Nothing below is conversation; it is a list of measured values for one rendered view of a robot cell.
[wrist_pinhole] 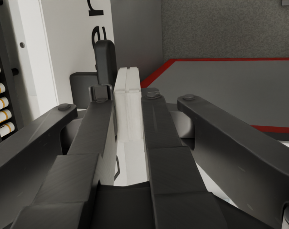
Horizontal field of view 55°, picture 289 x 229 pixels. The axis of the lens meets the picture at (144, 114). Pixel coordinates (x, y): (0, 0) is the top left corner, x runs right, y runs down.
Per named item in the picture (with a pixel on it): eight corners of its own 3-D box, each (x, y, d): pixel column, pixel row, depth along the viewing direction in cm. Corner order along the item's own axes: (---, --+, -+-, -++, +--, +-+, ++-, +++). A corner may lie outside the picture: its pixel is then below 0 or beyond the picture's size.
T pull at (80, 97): (115, 38, 20) (107, 40, 19) (124, 133, 22) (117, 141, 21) (71, 40, 21) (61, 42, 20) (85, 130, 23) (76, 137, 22)
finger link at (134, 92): (126, 91, 15) (140, 90, 15) (128, 67, 21) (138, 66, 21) (130, 142, 16) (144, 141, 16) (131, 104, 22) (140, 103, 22)
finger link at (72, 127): (115, 145, 14) (55, 149, 14) (120, 111, 18) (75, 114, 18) (112, 116, 13) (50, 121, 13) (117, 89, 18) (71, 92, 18)
